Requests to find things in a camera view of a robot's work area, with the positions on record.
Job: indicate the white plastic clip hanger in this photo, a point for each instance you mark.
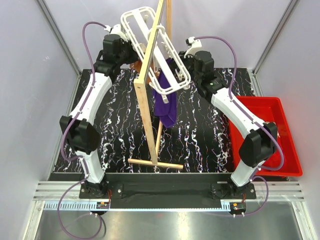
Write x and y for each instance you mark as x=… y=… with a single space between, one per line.
x=149 y=22

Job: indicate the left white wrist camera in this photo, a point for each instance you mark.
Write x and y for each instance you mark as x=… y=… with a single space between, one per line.
x=117 y=30

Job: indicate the red plastic tray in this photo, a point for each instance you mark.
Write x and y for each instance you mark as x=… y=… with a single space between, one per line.
x=269 y=109

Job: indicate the orange brown sock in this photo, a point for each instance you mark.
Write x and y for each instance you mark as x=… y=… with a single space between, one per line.
x=137 y=65

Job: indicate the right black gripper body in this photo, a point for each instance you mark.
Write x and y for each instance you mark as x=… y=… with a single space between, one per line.
x=188 y=63

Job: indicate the white slotted cable duct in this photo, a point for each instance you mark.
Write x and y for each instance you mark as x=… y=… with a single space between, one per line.
x=70 y=205

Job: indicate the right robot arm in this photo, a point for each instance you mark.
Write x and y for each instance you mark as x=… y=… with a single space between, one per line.
x=259 y=137

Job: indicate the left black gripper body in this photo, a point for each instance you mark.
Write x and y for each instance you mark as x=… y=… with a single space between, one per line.
x=128 y=54

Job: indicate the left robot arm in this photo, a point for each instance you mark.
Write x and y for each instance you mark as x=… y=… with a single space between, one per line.
x=78 y=127

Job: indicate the black marble pattern mat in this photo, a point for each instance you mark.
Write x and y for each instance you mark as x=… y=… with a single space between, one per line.
x=199 y=140

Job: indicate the purple sock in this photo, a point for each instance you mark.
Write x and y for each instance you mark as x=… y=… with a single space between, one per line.
x=167 y=112

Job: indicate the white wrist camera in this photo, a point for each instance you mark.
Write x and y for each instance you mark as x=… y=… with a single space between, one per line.
x=194 y=45
x=117 y=30

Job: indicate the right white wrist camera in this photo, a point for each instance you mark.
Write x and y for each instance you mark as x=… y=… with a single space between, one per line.
x=194 y=45

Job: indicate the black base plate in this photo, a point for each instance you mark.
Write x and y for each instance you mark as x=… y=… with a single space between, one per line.
x=165 y=191

